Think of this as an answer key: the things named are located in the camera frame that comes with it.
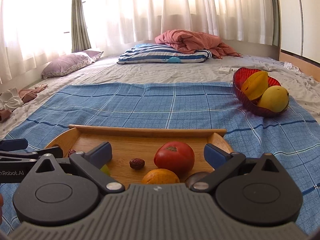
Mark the right green drape curtain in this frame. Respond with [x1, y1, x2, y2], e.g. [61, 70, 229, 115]
[272, 0, 280, 47]

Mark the white wardrobe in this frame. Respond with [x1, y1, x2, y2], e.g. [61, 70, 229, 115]
[279, 0, 319, 63]

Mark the red date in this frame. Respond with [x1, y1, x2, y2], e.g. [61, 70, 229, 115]
[67, 149, 76, 158]
[129, 158, 145, 170]

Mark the red glass fruit bowl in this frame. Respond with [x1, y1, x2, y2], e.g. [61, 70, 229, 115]
[233, 67, 289, 118]

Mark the pink blanket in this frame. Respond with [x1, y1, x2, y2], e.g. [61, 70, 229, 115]
[155, 29, 241, 59]

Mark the blue striped pillow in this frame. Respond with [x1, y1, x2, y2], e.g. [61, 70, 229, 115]
[118, 43, 212, 64]

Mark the white clothes pile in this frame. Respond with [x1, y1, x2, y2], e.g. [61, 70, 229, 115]
[284, 62, 302, 75]

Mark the clothes pile at left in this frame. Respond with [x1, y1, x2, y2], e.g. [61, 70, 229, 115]
[1, 83, 48, 122]

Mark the green drape curtain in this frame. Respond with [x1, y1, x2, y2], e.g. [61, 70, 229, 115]
[272, 0, 280, 47]
[71, 0, 91, 53]

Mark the blue checkered cloth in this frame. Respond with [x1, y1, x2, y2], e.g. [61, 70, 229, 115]
[4, 82, 319, 233]

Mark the white sheer curtain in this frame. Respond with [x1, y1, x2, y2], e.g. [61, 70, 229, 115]
[1, 0, 273, 84]

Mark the red tomato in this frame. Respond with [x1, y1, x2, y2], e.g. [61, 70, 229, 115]
[153, 141, 195, 178]

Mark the large green apple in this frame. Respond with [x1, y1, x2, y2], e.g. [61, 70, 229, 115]
[100, 164, 111, 176]

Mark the wooden serving tray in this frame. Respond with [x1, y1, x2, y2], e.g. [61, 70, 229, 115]
[47, 125, 233, 187]

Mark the orange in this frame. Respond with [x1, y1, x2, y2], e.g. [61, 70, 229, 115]
[141, 168, 180, 184]

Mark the yellow starfruit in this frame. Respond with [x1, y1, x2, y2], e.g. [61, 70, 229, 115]
[241, 71, 269, 101]

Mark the person's left hand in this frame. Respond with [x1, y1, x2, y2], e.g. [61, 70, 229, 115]
[0, 194, 4, 224]

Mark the white box on bed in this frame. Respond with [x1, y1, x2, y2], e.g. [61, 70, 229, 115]
[218, 66, 239, 75]

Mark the yellow mango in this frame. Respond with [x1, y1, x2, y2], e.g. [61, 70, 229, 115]
[258, 86, 289, 113]

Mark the dark purple plum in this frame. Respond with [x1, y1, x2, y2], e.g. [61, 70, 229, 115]
[184, 171, 210, 188]

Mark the purple pillow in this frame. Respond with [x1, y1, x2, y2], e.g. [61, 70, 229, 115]
[41, 50, 104, 79]

